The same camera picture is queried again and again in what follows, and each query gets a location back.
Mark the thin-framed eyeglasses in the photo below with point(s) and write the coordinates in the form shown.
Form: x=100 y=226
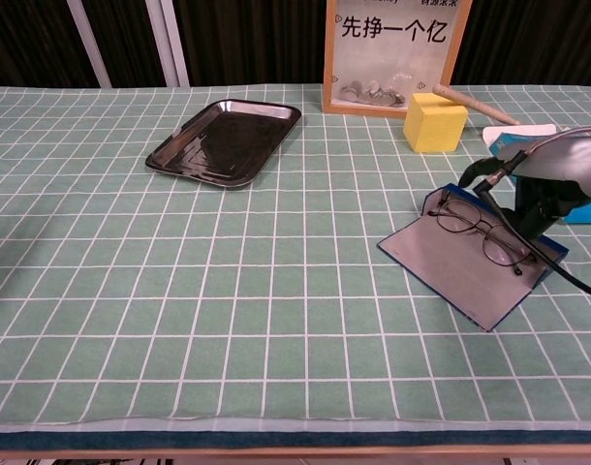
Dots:
x=483 y=236

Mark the silver coin pile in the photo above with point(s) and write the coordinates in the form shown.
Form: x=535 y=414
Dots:
x=373 y=94

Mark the green checked tablecloth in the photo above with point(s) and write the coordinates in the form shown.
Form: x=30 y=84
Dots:
x=179 y=290

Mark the wooden framed money box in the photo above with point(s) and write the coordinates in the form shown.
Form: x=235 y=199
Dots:
x=392 y=53

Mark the dark blue table underlay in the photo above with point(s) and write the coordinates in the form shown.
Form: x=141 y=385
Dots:
x=276 y=439

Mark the blue white cardboard box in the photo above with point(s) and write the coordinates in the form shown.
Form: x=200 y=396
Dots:
x=588 y=213

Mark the white aluminium post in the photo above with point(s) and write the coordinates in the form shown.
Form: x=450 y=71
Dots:
x=169 y=43
x=89 y=43

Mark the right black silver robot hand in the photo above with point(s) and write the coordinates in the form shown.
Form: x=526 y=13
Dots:
x=557 y=160

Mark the blue printed glasses case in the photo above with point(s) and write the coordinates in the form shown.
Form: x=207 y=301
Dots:
x=441 y=261

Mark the light wooden stick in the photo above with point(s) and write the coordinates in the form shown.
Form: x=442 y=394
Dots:
x=489 y=111

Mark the yellow cube block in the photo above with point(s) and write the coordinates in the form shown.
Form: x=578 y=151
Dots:
x=433 y=126

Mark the dark metal tray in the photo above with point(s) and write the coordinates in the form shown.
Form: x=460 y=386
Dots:
x=227 y=140

